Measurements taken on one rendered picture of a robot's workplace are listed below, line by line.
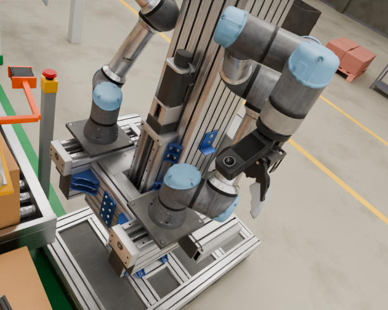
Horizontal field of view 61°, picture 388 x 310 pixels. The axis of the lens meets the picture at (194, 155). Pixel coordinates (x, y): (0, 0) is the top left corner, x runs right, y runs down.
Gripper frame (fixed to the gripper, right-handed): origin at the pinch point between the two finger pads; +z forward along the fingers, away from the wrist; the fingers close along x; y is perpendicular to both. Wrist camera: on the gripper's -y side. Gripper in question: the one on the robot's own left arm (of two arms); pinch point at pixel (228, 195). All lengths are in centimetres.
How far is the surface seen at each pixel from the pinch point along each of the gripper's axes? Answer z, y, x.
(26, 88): 29, -8, 87
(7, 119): 29, -20, 72
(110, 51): 152, 188, 313
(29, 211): 98, -8, 82
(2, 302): 27, -42, 14
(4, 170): 41, -25, 62
